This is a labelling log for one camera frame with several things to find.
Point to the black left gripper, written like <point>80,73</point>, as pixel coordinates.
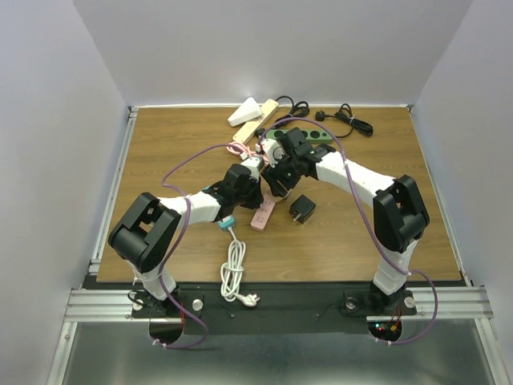
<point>257,196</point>

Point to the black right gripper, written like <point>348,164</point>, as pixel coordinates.
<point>272,175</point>

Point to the pink power strip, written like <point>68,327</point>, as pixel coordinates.
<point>263,213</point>

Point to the black charger block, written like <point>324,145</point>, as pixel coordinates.
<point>302,209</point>

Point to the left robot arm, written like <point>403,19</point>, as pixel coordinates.
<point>145,231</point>

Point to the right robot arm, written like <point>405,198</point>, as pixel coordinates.
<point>399,213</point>

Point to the teal travel adapter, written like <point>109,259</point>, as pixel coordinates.
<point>225,220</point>

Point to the green power strip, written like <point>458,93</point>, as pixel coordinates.
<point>314,136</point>

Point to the cream power strip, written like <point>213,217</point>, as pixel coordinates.
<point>248,129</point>

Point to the white wedge adapter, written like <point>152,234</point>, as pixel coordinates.
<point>248,110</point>

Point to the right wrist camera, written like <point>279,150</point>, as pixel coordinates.
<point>272,149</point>

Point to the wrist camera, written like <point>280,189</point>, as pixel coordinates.
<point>272,149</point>
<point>255,164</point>

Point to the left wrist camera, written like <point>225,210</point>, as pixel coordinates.
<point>255,164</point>

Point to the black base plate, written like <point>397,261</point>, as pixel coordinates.
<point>283,308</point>

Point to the aluminium frame rail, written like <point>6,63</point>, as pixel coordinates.
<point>69,328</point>

